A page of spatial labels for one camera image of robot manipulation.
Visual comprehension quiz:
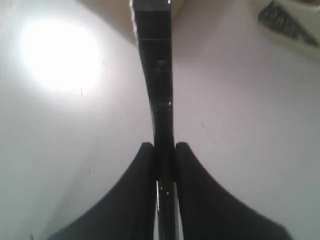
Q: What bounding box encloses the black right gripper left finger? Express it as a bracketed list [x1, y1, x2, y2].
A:
[50, 142, 156, 240]

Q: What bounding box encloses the steel table knife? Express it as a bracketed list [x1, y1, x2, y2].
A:
[130, 0, 178, 240]

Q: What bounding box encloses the cream bin with triangle mark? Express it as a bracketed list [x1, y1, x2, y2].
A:
[173, 0, 320, 61]

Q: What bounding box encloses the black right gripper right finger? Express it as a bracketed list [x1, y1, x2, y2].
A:
[175, 142, 292, 240]

